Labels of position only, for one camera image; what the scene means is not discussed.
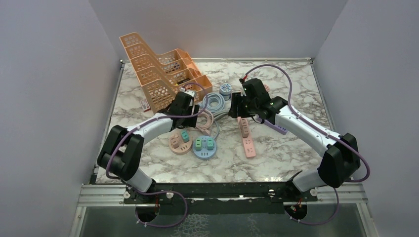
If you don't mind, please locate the purple power strip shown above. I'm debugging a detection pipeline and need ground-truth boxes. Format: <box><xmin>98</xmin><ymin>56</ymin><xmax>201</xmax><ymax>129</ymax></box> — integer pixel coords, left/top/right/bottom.
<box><xmin>263</xmin><ymin>120</ymin><xmax>288</xmax><ymax>135</ymax></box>

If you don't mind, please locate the blue round power socket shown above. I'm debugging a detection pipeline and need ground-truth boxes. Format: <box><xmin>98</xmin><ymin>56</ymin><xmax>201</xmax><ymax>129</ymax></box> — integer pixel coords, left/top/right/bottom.
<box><xmin>192</xmin><ymin>135</ymin><xmax>217</xmax><ymax>160</ymax></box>

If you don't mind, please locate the red white small box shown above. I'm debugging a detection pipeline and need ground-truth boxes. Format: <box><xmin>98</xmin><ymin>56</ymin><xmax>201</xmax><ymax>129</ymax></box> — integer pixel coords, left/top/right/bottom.
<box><xmin>140</xmin><ymin>99</ymin><xmax>151</xmax><ymax>112</ymax></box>

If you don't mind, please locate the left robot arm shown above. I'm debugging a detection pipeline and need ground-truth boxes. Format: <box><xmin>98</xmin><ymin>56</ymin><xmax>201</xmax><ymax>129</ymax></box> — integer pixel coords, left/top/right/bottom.
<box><xmin>97</xmin><ymin>90</ymin><xmax>200</xmax><ymax>203</ymax></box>

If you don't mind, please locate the round blue patterned tin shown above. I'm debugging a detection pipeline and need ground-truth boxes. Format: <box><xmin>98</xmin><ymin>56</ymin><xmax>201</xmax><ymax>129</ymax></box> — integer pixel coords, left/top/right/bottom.
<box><xmin>219</xmin><ymin>83</ymin><xmax>232</xmax><ymax>101</ymax></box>

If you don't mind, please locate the pink round power socket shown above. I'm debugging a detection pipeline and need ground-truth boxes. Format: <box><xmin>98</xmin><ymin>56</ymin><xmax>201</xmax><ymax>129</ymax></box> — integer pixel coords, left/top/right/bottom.
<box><xmin>168</xmin><ymin>130</ymin><xmax>193</xmax><ymax>155</ymax></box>

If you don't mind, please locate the pink power strip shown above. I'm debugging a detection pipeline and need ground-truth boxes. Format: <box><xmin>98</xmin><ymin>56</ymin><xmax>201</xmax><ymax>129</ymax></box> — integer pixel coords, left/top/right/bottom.
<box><xmin>237</xmin><ymin>117</ymin><xmax>256</xmax><ymax>158</ymax></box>

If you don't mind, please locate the grey bundled cable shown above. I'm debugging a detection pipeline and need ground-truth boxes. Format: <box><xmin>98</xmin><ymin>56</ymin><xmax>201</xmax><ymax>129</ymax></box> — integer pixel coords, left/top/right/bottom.
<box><xmin>211</xmin><ymin>108</ymin><xmax>231</xmax><ymax>121</ymax></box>

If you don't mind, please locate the orange plastic file organizer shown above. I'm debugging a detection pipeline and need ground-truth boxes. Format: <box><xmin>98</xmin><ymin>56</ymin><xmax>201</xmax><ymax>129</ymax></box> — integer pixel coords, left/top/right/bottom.
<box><xmin>120</xmin><ymin>32</ymin><xmax>212</xmax><ymax>113</ymax></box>

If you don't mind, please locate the teal blue usb charger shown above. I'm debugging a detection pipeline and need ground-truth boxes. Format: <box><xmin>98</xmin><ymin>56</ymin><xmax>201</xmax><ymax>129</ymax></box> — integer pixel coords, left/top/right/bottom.
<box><xmin>180</xmin><ymin>130</ymin><xmax>190</xmax><ymax>143</ymax></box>

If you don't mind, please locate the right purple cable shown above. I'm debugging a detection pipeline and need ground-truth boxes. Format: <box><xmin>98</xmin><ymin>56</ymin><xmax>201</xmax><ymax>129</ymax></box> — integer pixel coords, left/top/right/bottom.
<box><xmin>240</xmin><ymin>64</ymin><xmax>372</xmax><ymax>183</ymax></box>

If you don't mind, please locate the green usb charger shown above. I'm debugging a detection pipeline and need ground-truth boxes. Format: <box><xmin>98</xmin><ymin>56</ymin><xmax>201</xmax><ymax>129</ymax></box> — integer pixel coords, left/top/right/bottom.
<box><xmin>194</xmin><ymin>138</ymin><xmax>202</xmax><ymax>151</ymax></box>

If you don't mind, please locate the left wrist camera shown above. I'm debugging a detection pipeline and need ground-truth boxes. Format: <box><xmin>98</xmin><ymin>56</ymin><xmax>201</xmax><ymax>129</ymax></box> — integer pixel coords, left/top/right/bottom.
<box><xmin>180</xmin><ymin>87</ymin><xmax>196</xmax><ymax>97</ymax></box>

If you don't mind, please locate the blue coiled cable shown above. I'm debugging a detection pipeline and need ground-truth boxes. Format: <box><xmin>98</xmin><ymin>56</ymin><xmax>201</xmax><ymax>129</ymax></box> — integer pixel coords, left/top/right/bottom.
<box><xmin>197</xmin><ymin>92</ymin><xmax>226</xmax><ymax>112</ymax></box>

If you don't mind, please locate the brown pink usb charger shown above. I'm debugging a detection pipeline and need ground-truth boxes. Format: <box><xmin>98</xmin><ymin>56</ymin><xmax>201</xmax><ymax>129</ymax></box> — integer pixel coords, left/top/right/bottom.
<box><xmin>239</xmin><ymin>118</ymin><xmax>250</xmax><ymax>138</ymax></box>

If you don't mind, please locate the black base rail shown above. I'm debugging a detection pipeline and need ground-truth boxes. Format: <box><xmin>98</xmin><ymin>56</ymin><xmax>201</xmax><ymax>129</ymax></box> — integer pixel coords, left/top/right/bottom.
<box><xmin>78</xmin><ymin>181</ymin><xmax>367</xmax><ymax>217</ymax></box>

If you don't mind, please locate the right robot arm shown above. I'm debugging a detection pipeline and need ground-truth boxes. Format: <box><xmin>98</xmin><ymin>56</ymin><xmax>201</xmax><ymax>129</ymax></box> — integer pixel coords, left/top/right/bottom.
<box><xmin>228</xmin><ymin>79</ymin><xmax>361</xmax><ymax>201</ymax></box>

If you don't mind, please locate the pink coiled cable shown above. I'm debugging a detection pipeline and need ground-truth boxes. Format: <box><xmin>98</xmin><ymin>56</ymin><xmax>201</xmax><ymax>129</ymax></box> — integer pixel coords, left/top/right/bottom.
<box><xmin>195</xmin><ymin>109</ymin><xmax>215</xmax><ymax>135</ymax></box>

